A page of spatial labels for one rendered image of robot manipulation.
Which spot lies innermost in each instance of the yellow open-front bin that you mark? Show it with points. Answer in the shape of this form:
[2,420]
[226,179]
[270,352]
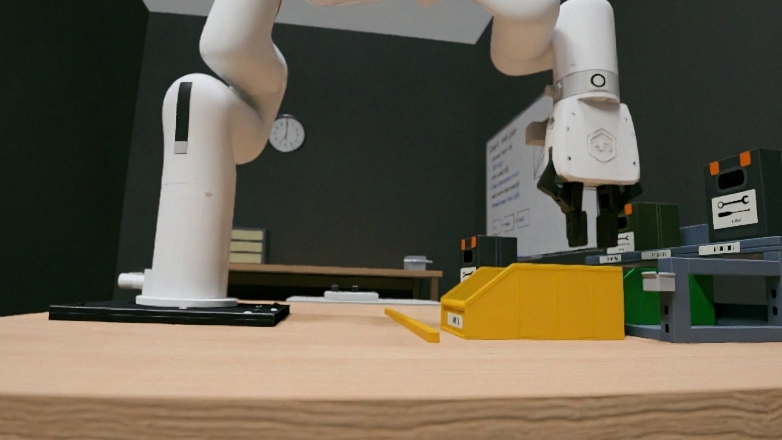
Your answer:
[537,302]

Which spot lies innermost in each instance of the green open bin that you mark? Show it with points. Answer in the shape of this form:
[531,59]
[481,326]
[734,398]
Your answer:
[643,307]

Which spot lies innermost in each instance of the yellow bar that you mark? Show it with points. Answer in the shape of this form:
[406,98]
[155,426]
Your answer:
[429,334]

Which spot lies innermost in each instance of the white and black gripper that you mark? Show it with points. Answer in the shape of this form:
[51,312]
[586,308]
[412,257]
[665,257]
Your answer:
[600,141]

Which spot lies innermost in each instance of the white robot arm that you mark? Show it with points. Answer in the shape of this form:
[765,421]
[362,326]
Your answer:
[202,116]

